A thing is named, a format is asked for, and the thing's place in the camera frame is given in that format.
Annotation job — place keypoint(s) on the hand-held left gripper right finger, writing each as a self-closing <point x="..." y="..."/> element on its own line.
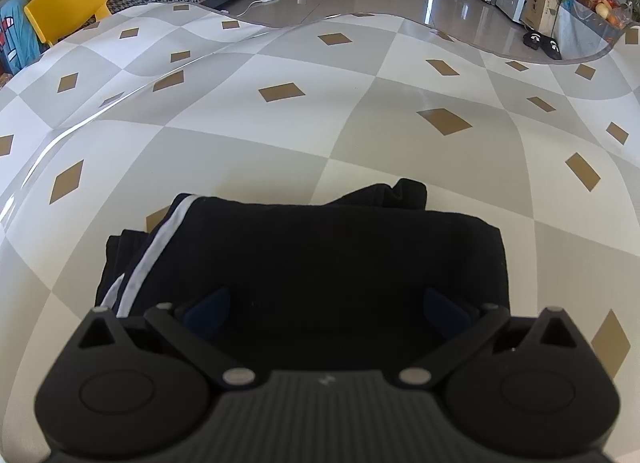
<point x="445" y="315"/>

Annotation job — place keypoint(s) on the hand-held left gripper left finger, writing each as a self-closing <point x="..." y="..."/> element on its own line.
<point x="207" y="313"/>

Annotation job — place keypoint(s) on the black t-shirt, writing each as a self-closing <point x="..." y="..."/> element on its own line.
<point x="310" y="263"/>

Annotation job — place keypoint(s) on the checkered tablecloth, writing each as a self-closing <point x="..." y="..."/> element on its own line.
<point x="320" y="118"/>

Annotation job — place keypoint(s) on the black slipper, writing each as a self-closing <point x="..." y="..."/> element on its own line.
<point x="534" y="39"/>
<point x="552" y="48"/>

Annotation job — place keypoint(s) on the cardboard box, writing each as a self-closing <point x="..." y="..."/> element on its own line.
<point x="540" y="5"/>

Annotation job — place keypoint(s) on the blue cartoon blanket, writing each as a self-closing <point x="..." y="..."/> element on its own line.
<point x="15" y="35"/>

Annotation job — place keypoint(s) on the yellow plastic chair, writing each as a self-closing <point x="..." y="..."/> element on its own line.
<point x="65" y="3"/>

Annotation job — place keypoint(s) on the fruit basket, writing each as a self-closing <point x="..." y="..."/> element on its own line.
<point x="600" y="0"/>

